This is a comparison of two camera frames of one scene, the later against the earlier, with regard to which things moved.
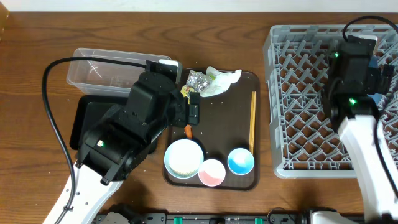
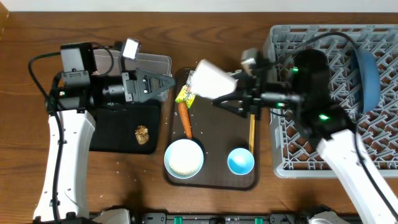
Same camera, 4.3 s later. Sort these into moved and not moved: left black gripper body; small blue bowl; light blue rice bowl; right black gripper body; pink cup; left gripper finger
Moved: pink cup; left gripper finger; left black gripper body; right black gripper body
Not moved: small blue bowl; light blue rice bowl
